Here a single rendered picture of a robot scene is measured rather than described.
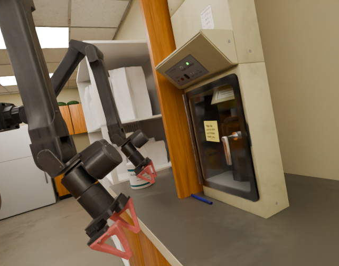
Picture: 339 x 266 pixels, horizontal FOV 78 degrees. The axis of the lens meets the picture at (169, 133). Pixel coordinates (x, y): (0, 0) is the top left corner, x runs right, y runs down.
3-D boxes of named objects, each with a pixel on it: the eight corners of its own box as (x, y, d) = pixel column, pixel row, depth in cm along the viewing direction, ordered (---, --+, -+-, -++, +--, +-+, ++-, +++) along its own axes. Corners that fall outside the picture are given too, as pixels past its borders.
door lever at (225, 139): (243, 161, 66) (237, 160, 68) (237, 131, 65) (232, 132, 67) (230, 165, 63) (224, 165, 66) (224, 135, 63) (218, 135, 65)
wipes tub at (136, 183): (148, 180, 135) (143, 158, 135) (156, 184, 124) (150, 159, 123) (128, 186, 130) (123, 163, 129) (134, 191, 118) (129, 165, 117)
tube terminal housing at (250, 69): (245, 178, 103) (216, 20, 99) (314, 192, 74) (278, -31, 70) (204, 195, 92) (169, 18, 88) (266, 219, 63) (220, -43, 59)
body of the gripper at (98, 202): (126, 197, 51) (106, 174, 50) (114, 216, 40) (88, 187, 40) (106, 214, 51) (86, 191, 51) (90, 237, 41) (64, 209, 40)
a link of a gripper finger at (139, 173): (160, 174, 96) (147, 159, 95) (159, 179, 88) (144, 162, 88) (149, 184, 96) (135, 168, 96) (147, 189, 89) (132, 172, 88)
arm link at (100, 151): (57, 151, 50) (33, 157, 41) (93, 119, 49) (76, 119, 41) (91, 189, 50) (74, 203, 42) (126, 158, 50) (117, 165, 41)
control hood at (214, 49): (183, 88, 90) (179, 65, 89) (239, 63, 61) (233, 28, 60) (159, 92, 85) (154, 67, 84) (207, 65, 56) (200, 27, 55)
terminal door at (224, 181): (202, 184, 91) (185, 93, 89) (260, 202, 64) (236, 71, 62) (200, 184, 91) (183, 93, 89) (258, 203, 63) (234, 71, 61)
